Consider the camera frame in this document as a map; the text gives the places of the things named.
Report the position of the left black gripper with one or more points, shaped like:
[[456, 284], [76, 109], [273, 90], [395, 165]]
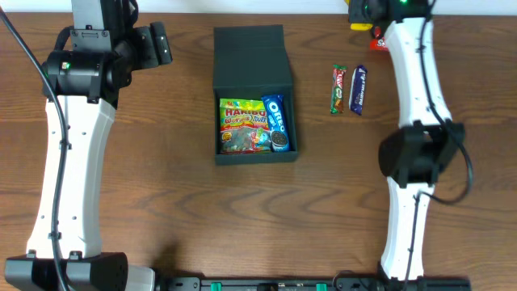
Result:
[[160, 43]]

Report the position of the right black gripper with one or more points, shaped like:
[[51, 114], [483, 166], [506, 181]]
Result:
[[359, 14]]

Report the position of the yellow pistachio snack bag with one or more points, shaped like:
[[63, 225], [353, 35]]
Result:
[[357, 15]]

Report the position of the red Hacks candy bag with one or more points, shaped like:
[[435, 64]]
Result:
[[377, 42]]

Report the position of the green red Milo bar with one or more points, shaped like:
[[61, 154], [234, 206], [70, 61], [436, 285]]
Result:
[[336, 105]]

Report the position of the Haribo gummy worms bag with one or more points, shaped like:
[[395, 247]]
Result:
[[244, 128]]

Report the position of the black gift box with lid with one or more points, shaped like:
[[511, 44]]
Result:
[[250, 62]]

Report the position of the blue Oreo cookie pack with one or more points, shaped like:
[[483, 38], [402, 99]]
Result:
[[274, 105]]

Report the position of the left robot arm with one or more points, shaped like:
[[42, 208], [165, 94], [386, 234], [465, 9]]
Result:
[[92, 60]]

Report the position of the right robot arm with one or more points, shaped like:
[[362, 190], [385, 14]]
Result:
[[427, 138]]

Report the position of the purple Dairy Milk chocolate bar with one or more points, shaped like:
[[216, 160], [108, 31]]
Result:
[[358, 86]]

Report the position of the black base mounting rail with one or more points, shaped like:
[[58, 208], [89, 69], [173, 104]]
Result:
[[347, 283]]

